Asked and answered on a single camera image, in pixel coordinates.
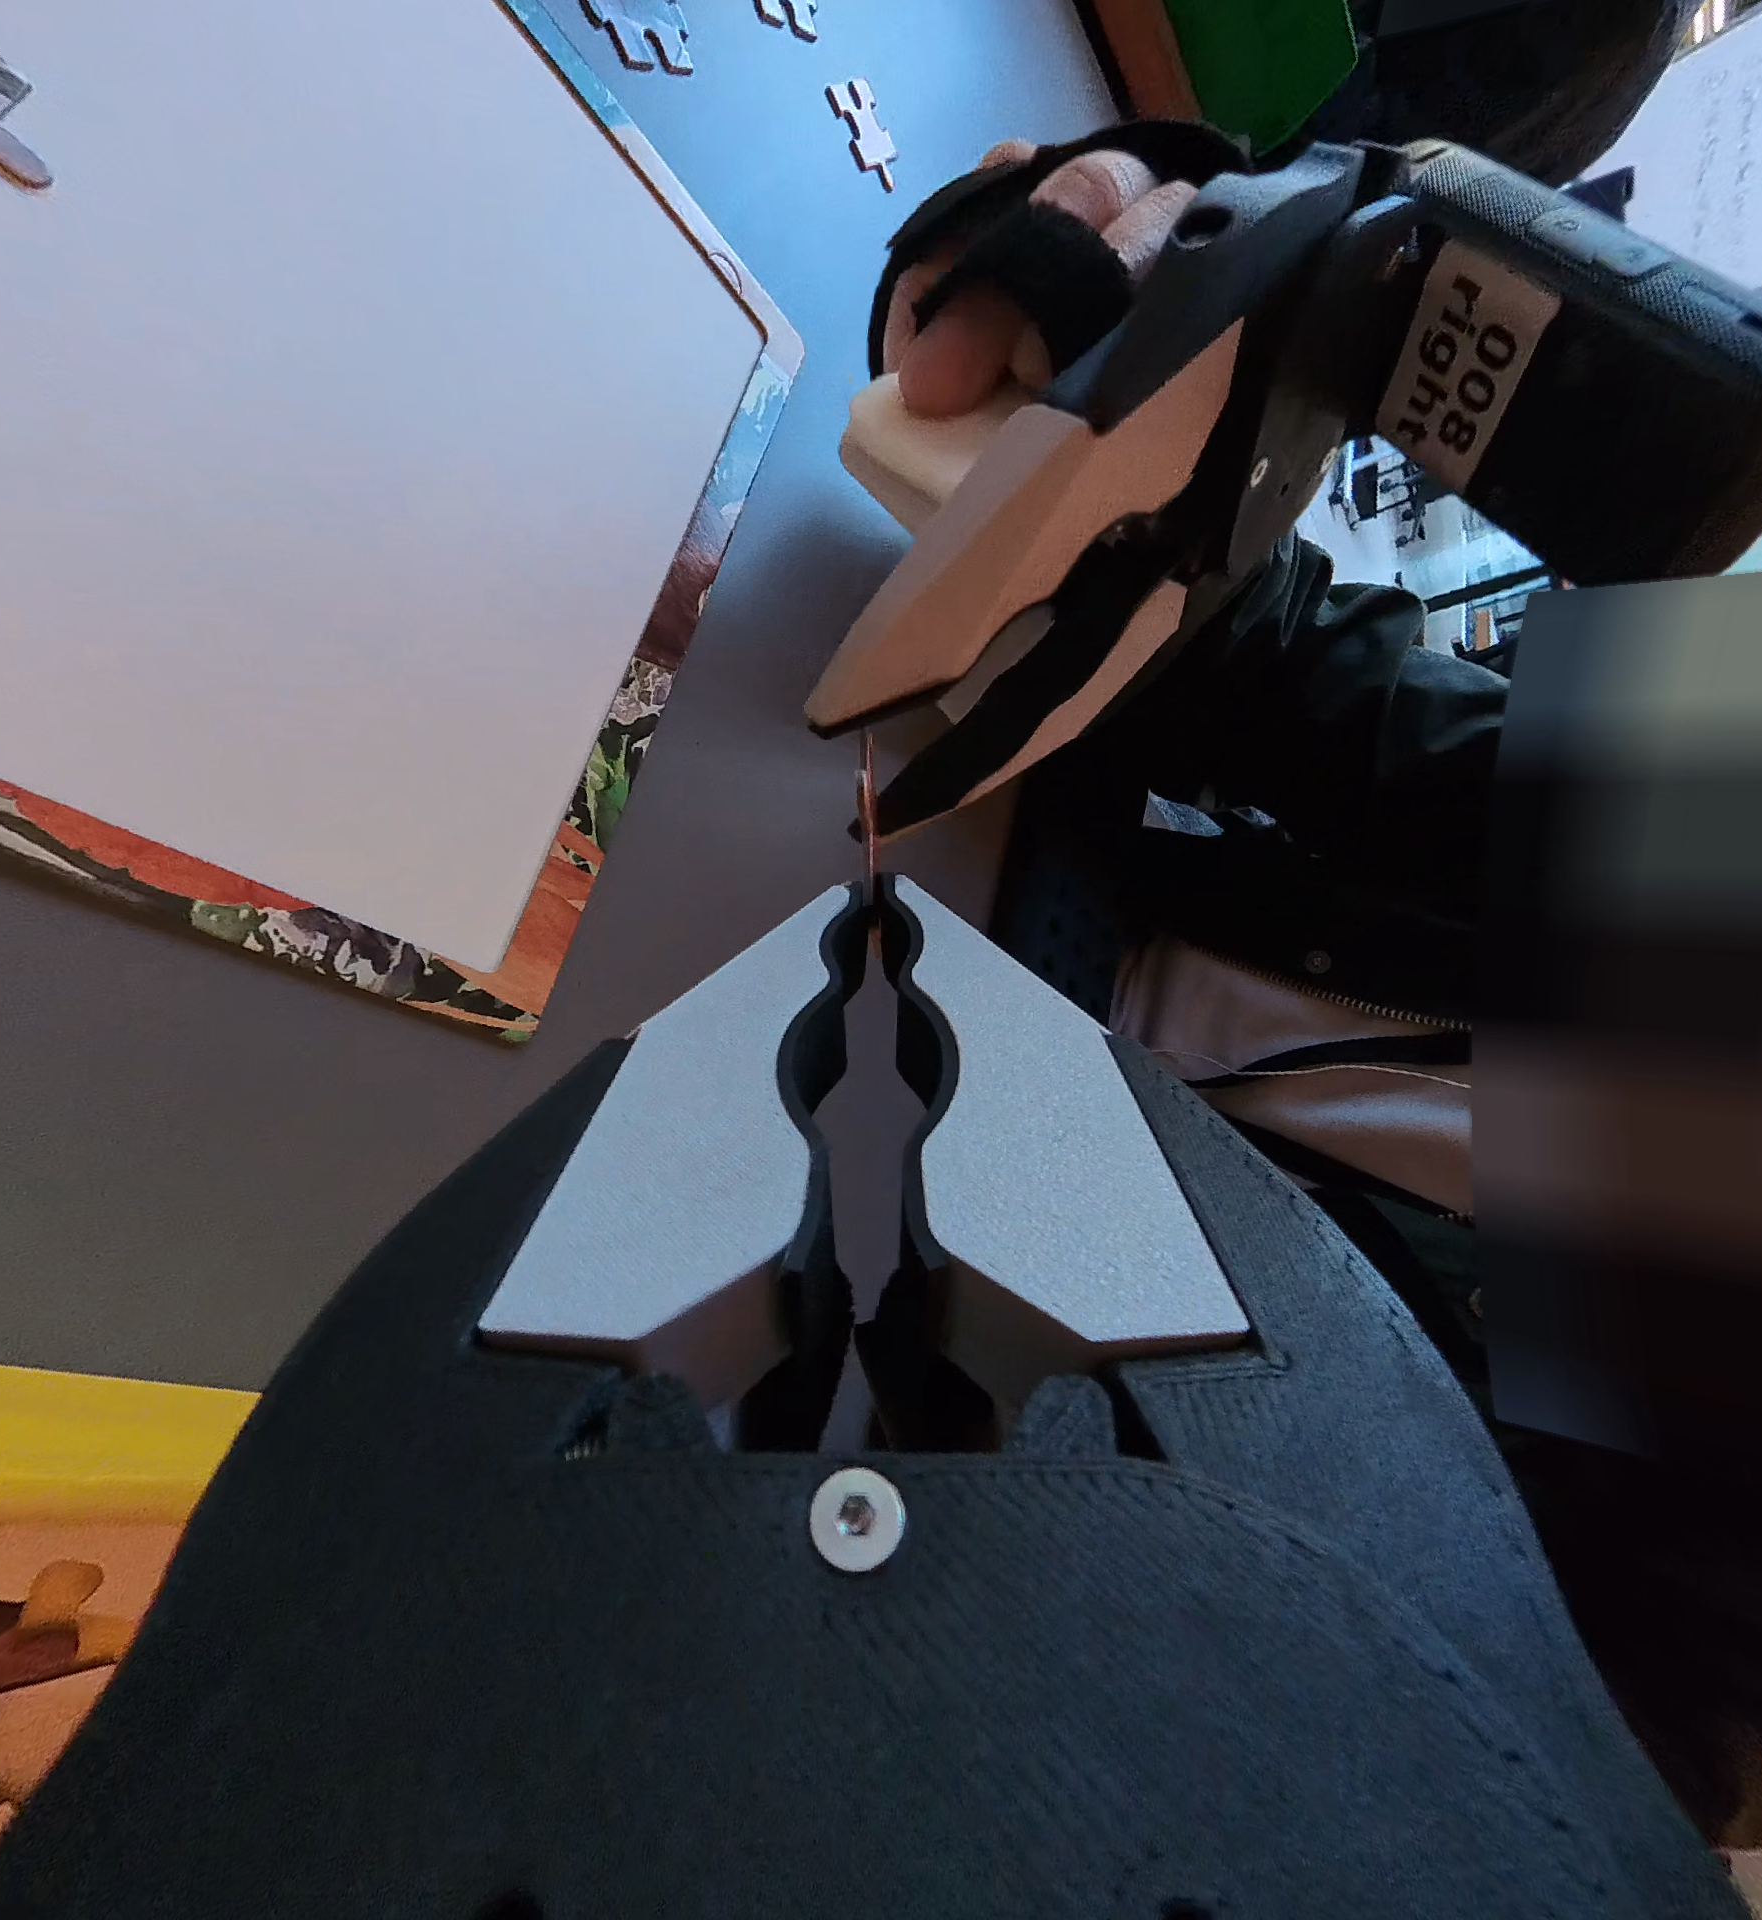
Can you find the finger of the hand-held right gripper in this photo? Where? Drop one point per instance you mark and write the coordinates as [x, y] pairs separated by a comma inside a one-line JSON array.
[[1077, 677], [1062, 527]]

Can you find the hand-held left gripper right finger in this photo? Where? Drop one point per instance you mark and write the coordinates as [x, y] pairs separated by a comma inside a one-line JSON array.
[[1077, 1204]]

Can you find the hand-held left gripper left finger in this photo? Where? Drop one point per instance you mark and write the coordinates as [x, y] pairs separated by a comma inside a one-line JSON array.
[[655, 1204]]

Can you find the thin orange-edged puzzle piece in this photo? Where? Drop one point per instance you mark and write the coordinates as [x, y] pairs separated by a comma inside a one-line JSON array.
[[866, 813]]

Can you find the pale grey puzzle piece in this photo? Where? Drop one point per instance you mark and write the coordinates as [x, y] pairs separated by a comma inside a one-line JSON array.
[[863, 125]]

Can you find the brown floral puzzle piece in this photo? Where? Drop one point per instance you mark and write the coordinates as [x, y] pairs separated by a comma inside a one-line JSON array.
[[790, 19]]

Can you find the yellow bin with puzzle pieces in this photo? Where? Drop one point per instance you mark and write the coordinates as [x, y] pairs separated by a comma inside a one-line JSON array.
[[57, 1432]]

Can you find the dark grey puzzle piece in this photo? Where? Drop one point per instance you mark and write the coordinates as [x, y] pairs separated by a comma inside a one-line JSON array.
[[647, 32]]

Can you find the puzzle frame board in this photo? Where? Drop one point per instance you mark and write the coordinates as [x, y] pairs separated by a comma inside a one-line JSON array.
[[299, 450]]

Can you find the pile of puzzle pieces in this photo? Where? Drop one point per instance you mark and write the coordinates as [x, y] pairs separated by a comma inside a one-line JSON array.
[[11, 1652]]

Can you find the grey desk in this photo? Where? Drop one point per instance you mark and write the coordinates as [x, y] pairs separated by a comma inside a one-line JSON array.
[[147, 1173], [1136, 50]]

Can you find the person's right hand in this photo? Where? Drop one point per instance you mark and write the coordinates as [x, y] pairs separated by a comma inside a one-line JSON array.
[[974, 351]]

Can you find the person's tan garment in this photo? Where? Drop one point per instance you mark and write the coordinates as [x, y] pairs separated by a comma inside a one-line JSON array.
[[1271, 1084]]

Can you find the whiteboard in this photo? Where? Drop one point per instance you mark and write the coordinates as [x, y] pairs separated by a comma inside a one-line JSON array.
[[1719, 135]]

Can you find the green bin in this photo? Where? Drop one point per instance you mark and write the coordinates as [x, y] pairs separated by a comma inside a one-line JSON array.
[[1259, 63]]

